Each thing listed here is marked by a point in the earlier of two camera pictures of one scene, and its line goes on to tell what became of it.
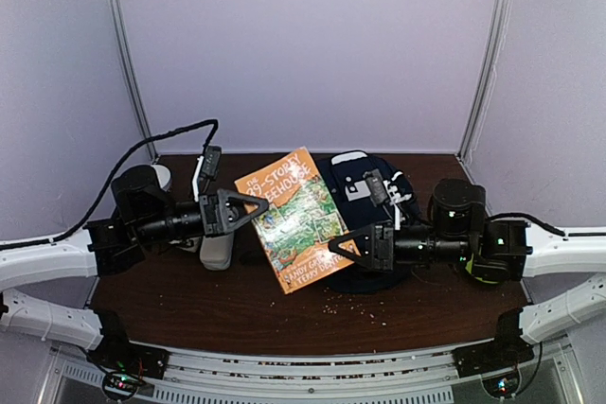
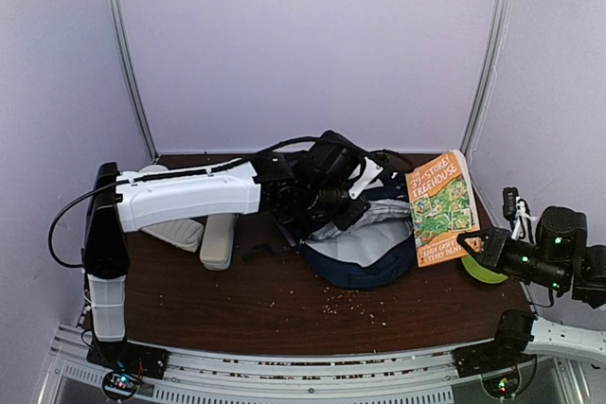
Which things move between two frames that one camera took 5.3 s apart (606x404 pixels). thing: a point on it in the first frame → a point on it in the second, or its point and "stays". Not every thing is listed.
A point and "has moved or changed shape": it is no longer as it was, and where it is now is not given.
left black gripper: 208,203 → 345,219
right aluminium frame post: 497,48 stays
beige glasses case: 216,252 stays
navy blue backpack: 367,193 has moved or changed shape
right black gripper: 380,247 → 494,250
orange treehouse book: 300,222 → 444,207
